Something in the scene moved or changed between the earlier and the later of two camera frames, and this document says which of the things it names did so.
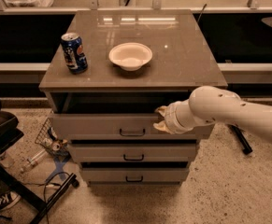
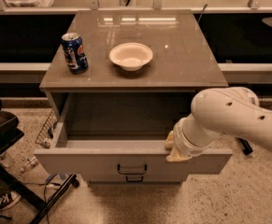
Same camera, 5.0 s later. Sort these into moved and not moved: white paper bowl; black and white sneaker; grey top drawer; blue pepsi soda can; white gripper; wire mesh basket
Moved: white gripper; grey top drawer
Not moved: white paper bowl; blue pepsi soda can; wire mesh basket; black and white sneaker
